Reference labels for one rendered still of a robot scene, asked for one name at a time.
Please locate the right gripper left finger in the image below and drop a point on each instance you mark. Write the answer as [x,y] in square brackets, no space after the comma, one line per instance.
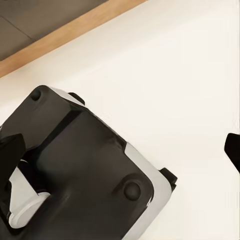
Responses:
[12,149]

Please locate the cabinet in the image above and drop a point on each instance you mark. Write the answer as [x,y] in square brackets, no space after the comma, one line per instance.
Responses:
[24,21]

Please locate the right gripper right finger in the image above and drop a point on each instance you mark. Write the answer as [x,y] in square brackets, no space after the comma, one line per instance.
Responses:
[232,149]

